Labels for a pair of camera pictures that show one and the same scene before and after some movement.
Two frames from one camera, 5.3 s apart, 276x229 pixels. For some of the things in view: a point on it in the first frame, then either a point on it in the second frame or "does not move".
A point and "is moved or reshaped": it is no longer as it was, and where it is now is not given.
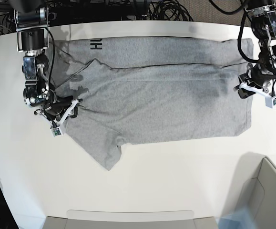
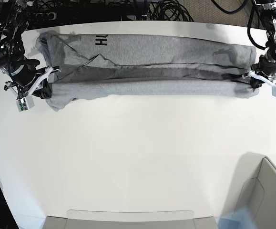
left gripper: [57, 109] to [27, 78]
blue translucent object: [242, 218] does not move
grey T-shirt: [136, 90] is moved or reshaped
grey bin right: [258, 186] does not move
